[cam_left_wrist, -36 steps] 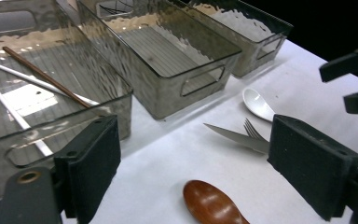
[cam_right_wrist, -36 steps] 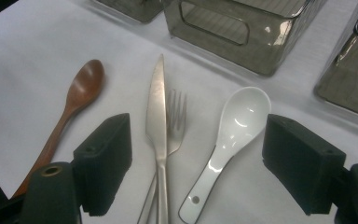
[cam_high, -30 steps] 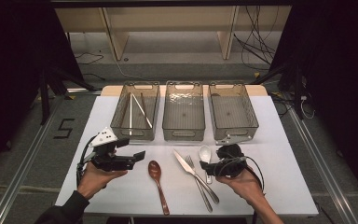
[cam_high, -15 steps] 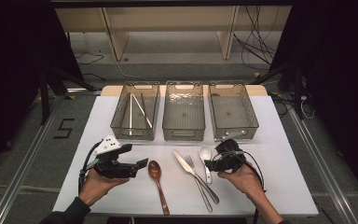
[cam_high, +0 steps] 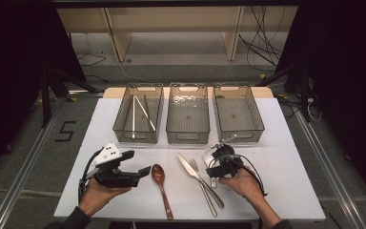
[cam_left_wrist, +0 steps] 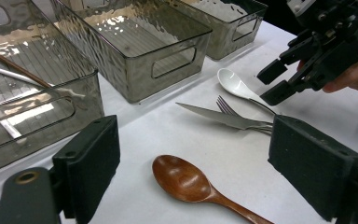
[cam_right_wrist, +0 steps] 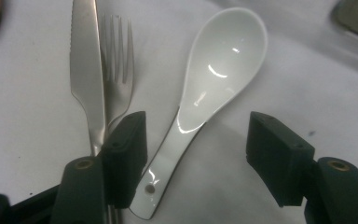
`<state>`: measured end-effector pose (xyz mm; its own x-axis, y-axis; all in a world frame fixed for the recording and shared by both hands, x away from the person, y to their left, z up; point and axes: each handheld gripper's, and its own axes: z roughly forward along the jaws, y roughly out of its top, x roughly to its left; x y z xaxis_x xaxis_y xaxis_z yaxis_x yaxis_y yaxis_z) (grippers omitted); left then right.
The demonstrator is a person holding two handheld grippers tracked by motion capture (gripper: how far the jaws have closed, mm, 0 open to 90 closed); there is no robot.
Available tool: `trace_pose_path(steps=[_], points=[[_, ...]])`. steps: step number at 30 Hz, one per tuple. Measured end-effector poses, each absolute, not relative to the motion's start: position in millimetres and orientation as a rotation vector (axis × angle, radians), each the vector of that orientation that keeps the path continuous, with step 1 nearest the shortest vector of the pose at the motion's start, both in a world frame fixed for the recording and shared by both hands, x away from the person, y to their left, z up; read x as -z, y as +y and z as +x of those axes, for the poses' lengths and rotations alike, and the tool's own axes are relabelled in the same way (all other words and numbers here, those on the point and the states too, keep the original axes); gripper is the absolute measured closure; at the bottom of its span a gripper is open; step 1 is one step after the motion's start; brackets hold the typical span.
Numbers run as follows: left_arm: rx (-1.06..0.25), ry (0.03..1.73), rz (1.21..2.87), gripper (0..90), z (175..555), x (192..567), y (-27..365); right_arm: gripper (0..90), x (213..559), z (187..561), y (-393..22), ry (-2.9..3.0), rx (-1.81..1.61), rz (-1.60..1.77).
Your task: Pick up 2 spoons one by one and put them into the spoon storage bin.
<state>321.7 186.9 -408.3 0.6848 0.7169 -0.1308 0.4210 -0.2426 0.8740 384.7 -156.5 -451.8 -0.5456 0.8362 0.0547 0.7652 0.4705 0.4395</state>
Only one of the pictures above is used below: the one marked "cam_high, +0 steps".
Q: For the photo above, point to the smoky clear plastic bin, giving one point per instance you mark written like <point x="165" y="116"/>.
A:
<point x="238" y="117"/>
<point x="187" y="117"/>
<point x="125" y="124"/>

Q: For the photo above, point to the dark curtain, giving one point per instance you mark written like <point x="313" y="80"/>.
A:
<point x="346" y="63"/>
<point x="12" y="63"/>

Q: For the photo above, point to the steel fork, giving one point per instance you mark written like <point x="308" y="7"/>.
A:
<point x="193" y="164"/>

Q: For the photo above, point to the light wooden shelf unit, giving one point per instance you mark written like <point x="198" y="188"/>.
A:
<point x="120" y="41"/>

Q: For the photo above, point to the brown wooden chopstick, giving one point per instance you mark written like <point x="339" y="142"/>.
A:
<point x="146" y="102"/>

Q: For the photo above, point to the person's left hand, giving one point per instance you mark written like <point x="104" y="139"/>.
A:
<point x="93" y="197"/>

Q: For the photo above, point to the aluminium floor rail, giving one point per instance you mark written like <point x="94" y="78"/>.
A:
<point x="21" y="178"/>
<point x="333" y="178"/>

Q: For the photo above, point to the steel table knife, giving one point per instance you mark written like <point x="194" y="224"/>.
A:
<point x="186" y="165"/>

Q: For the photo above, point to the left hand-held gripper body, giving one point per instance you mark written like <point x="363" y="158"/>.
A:
<point x="117" y="179"/>

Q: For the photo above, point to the white chopstick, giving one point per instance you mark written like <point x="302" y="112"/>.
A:
<point x="133" y="117"/>
<point x="146" y="114"/>

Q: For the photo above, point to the person's right hand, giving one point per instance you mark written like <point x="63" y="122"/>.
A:
<point x="244" y="186"/>

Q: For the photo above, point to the brown wooden spoon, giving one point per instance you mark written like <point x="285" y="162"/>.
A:
<point x="158" y="174"/>

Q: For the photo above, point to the black tripod stand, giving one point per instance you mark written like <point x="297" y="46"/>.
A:
<point x="304" y="95"/>
<point x="46" y="95"/>

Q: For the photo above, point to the white table cover sheet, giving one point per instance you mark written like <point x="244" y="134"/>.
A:
<point x="282" y="159"/>

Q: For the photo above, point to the white ceramic spoon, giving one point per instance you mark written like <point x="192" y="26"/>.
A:
<point x="207" y="157"/>

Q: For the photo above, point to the black frame bar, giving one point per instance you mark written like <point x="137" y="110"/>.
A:
<point x="171" y="3"/>

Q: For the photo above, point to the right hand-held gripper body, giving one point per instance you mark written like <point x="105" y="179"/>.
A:
<point x="227" y="159"/>

